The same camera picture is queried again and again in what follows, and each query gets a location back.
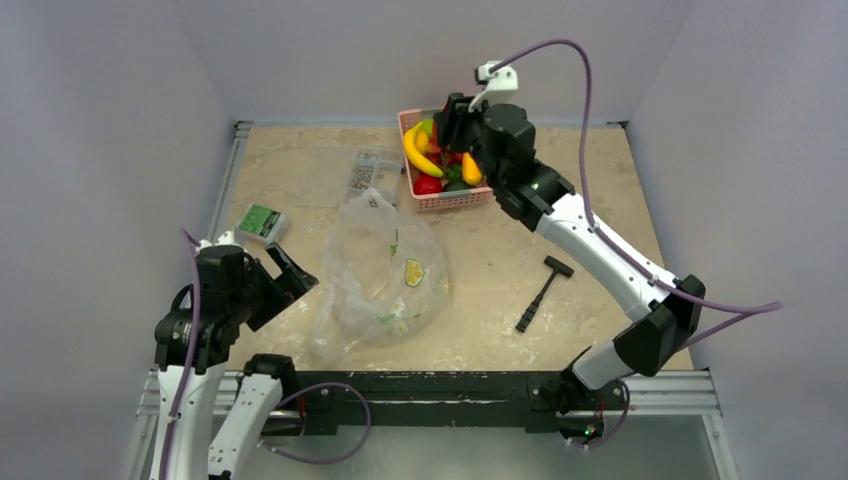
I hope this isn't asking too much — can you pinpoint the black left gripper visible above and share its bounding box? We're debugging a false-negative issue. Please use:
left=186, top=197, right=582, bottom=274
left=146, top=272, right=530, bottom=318
left=229, top=241, right=316, bottom=328

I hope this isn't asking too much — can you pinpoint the small yellow fake banana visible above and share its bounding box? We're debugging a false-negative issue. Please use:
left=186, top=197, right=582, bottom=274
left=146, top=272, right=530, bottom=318
left=402, top=122, right=444, bottom=178

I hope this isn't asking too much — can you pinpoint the orange fake fruit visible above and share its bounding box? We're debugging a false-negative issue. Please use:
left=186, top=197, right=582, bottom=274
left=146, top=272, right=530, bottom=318
left=461, top=152, right=484, bottom=187

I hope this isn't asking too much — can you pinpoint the red fake apple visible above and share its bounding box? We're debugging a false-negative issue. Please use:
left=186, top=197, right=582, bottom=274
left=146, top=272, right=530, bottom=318
left=412, top=174, right=443, bottom=196

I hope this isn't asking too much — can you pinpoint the clear plastic bag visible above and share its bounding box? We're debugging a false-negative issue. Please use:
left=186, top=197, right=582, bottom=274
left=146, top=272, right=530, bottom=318
left=310, top=188, right=450, bottom=363

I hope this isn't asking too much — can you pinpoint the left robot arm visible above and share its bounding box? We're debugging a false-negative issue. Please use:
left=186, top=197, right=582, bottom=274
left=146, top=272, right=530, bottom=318
left=150, top=243, right=319, bottom=479

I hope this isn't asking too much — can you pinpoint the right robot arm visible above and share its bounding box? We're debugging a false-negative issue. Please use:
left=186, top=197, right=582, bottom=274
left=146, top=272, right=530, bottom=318
left=434, top=93, right=706, bottom=407

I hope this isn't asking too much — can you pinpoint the green fake lime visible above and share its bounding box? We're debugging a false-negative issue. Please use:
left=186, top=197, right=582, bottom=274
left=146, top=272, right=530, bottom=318
left=418, top=118, right=435, bottom=137

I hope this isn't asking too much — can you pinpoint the green label small box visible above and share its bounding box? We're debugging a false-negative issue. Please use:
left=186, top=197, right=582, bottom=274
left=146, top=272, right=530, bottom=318
left=235, top=203, right=290, bottom=247

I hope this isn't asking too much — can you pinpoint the pink plastic basket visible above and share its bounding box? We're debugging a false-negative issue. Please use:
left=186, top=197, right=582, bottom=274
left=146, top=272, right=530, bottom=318
left=397, top=109, right=494, bottom=212

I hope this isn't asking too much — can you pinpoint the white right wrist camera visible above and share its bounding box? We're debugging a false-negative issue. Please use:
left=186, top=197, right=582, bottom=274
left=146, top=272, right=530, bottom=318
left=468, top=61, right=518, bottom=112

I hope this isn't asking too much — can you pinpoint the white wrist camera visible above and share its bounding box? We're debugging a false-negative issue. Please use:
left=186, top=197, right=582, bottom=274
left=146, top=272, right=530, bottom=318
left=468, top=61, right=518, bottom=112
left=195, top=230, right=239, bottom=253

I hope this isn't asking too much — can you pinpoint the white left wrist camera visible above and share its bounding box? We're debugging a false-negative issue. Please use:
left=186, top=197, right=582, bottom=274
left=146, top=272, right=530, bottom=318
left=195, top=230, right=239, bottom=253

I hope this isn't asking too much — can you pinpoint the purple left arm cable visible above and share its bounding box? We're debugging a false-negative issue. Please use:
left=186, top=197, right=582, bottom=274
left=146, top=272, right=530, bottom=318
left=157, top=228, right=203, bottom=480

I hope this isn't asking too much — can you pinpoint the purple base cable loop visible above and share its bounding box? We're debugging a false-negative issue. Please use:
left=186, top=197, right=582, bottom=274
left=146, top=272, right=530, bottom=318
left=256, top=382, right=372, bottom=467

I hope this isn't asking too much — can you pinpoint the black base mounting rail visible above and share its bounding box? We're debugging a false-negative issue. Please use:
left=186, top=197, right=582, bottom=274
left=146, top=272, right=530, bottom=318
left=262, top=371, right=629, bottom=437

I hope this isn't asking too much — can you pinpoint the black T-handle tool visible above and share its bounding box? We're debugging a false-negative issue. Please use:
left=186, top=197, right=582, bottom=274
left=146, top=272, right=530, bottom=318
left=515, top=256, right=574, bottom=333

